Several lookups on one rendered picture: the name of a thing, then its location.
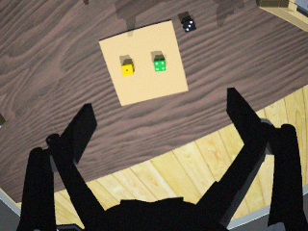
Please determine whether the tan flat mat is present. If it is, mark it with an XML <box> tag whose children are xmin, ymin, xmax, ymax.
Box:
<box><xmin>99</xmin><ymin>20</ymin><xmax>188</xmax><ymax>106</ymax></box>

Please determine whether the green die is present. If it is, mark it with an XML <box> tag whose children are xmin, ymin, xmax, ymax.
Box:
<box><xmin>154</xmin><ymin>58</ymin><xmax>166</xmax><ymax>72</ymax></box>

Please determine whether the yellow die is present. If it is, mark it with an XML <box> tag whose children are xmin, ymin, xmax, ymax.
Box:
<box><xmin>121</xmin><ymin>62</ymin><xmax>135</xmax><ymax>76</ymax></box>

